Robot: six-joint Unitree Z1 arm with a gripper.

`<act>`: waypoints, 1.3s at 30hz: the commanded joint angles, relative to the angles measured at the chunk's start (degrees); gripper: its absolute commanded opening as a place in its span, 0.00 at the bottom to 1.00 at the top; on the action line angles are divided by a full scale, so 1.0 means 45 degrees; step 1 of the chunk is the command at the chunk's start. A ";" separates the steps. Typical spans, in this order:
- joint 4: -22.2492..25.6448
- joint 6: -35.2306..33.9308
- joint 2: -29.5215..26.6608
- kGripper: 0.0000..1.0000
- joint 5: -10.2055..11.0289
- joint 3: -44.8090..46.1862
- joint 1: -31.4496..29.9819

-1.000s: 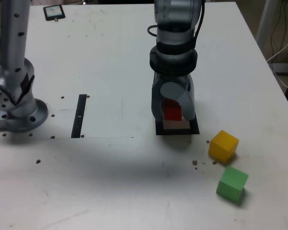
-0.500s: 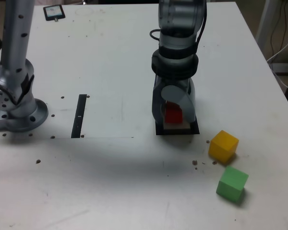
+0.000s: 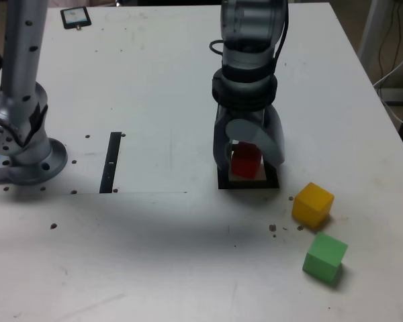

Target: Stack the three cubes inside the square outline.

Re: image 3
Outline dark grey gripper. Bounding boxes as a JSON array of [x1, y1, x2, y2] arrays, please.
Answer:
[[212, 103, 287, 171]]

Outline red cube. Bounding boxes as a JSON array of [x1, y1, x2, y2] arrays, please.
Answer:
[[230, 141, 263, 178]]

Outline yellow cube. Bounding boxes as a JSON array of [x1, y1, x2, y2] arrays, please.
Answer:
[[291, 182, 334, 230]]

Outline green cube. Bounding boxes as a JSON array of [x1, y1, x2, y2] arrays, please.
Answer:
[[302, 231, 349, 286]]

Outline black tape square outline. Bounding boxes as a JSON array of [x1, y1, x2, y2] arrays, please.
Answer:
[[216, 160, 280, 191]]

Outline black tape strip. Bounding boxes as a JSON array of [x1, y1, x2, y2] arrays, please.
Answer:
[[99, 131, 122, 195]]

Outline black flat tablet device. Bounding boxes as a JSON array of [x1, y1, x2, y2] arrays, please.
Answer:
[[60, 5, 93, 31]]

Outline white cable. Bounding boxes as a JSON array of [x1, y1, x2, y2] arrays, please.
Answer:
[[372, 43, 403, 128]]

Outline light grey cable trunking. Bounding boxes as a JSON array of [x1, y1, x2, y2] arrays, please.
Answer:
[[377, 87, 403, 105]]

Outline thin black cable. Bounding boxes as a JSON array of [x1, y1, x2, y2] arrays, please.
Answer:
[[378, 0, 403, 80]]

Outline white frame post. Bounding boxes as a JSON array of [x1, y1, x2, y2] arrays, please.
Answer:
[[357, 0, 390, 78]]

